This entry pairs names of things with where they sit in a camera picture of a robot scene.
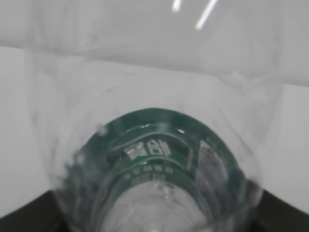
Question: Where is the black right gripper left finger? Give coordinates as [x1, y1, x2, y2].
[0, 191, 70, 232]

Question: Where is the clear plastic water bottle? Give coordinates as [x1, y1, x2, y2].
[28, 0, 282, 232]

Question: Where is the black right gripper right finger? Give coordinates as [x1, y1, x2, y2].
[251, 190, 309, 232]

